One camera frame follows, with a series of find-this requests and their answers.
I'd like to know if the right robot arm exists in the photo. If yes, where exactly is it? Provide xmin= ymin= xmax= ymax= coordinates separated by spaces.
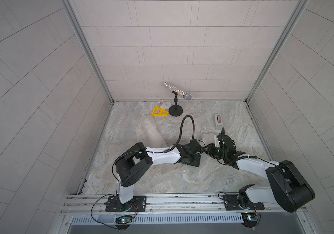
xmin=205 ymin=134 xmax=316 ymax=213

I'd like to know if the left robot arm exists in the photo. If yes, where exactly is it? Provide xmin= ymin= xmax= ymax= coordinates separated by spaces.
xmin=114 ymin=139 xmax=204 ymax=204

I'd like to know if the black microphone stand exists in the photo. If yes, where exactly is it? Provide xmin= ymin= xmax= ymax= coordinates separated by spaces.
xmin=169 ymin=91 xmax=183 ymax=117

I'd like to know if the yellow triangle ruler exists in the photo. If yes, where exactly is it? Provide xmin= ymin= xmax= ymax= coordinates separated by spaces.
xmin=151 ymin=106 xmax=169 ymax=117

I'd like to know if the white crumpled object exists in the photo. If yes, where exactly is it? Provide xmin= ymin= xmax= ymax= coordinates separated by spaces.
xmin=159 ymin=101 xmax=172 ymax=110

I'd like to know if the glitter microphone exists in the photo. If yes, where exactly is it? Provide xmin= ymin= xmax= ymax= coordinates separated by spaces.
xmin=164 ymin=82 xmax=192 ymax=101

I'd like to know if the right circuit board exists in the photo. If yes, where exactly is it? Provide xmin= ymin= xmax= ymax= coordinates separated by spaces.
xmin=241 ymin=213 xmax=258 ymax=228

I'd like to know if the circuit board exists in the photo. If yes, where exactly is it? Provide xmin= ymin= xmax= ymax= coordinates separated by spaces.
xmin=115 ymin=215 xmax=133 ymax=225
xmin=241 ymin=213 xmax=258 ymax=228

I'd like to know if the left circuit board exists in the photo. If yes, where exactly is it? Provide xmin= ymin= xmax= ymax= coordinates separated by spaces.
xmin=115 ymin=215 xmax=133 ymax=225

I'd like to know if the left black cable hose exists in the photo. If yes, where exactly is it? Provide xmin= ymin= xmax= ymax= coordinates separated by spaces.
xmin=163 ymin=114 xmax=195 ymax=153

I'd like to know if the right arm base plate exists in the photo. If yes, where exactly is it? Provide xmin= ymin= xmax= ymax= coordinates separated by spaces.
xmin=221 ymin=194 xmax=265 ymax=211

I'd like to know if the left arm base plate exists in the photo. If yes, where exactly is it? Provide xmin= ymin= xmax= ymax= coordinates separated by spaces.
xmin=104 ymin=196 xmax=147 ymax=212

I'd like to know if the aluminium mounting rail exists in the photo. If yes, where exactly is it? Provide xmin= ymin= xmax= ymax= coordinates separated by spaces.
xmin=60 ymin=191 xmax=306 ymax=216

